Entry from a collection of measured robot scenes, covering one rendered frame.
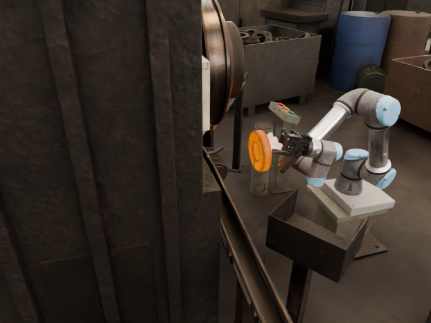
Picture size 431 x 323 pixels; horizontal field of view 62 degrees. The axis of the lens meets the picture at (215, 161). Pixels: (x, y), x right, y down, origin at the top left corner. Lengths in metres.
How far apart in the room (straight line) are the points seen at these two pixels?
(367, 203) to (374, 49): 3.00
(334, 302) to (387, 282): 0.34
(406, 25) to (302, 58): 1.46
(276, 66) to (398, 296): 2.50
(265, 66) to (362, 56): 1.43
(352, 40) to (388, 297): 3.30
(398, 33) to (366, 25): 0.49
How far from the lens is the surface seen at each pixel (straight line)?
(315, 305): 1.94
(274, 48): 3.77
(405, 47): 5.06
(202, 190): 1.04
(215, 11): 1.25
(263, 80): 3.78
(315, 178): 1.51
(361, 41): 4.72
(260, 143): 1.31
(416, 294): 2.17
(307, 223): 1.39
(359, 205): 2.02
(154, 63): 0.83
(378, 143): 1.78
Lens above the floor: 1.46
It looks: 30 degrees down
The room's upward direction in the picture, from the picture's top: 1 degrees clockwise
